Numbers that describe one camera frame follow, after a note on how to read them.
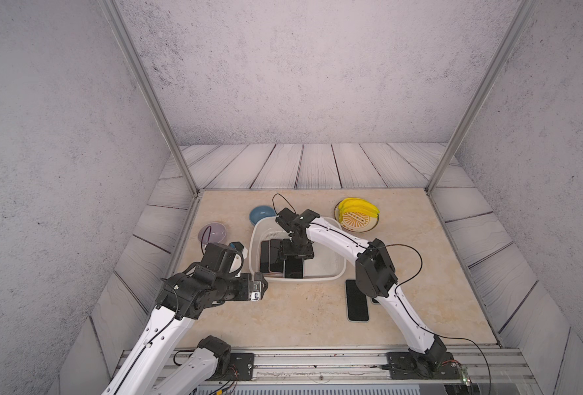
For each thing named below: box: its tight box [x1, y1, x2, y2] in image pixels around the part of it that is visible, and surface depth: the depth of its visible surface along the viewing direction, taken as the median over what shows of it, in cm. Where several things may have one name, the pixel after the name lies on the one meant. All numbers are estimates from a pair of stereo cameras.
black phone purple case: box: [268, 238, 285, 274], surface depth 95 cm
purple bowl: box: [197, 222, 228, 249], surface depth 102 cm
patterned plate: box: [333, 199, 380, 233], surface depth 110 cm
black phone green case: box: [345, 279, 369, 322], surface depth 86 cm
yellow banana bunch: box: [338, 197, 381, 223], surface depth 110 cm
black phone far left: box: [259, 240, 270, 274], surface depth 98 cm
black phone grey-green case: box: [282, 257, 305, 279], surface depth 91 cm
